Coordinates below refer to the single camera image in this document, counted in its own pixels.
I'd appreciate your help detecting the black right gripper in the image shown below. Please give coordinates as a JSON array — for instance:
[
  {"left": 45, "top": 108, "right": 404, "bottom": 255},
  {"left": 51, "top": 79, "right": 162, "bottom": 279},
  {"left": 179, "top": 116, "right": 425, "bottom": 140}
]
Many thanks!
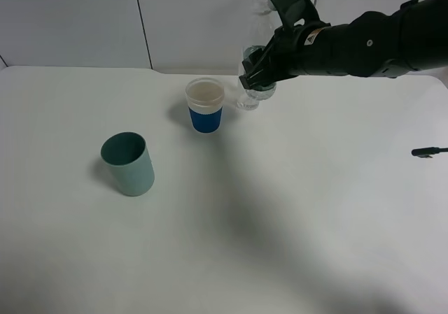
[{"left": 239, "top": 22, "right": 330, "bottom": 91}]

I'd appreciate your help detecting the clear bottle with green label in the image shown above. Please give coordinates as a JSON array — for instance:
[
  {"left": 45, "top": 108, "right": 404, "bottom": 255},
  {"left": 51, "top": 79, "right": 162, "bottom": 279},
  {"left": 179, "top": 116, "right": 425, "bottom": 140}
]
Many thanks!
[{"left": 238, "top": 0, "right": 277, "bottom": 102}]

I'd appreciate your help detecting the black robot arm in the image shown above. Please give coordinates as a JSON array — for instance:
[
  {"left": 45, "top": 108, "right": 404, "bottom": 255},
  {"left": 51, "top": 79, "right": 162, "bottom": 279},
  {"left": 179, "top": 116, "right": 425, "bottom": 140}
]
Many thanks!
[{"left": 239, "top": 0, "right": 447, "bottom": 90}]

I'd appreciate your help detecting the blue sleeved white paper cup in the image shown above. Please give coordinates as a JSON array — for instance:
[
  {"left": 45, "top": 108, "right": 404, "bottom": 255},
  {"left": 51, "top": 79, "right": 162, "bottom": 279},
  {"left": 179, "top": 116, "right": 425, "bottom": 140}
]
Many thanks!
[{"left": 185, "top": 78, "right": 225, "bottom": 134}]

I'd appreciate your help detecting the teal plastic cup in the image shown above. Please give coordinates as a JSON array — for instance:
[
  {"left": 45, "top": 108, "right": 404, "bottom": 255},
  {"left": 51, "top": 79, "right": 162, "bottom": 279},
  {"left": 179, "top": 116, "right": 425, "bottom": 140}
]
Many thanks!
[{"left": 100, "top": 131, "right": 155, "bottom": 197}]

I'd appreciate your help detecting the tall clear glass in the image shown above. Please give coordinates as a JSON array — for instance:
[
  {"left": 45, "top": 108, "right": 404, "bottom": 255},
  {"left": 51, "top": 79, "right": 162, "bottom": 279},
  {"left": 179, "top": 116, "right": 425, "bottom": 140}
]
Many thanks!
[{"left": 236, "top": 82, "right": 260, "bottom": 110}]

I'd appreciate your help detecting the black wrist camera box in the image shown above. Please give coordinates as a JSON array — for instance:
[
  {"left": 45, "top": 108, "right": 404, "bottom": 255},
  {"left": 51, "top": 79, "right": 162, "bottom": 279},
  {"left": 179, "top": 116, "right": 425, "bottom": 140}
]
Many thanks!
[{"left": 269, "top": 0, "right": 322, "bottom": 32}]

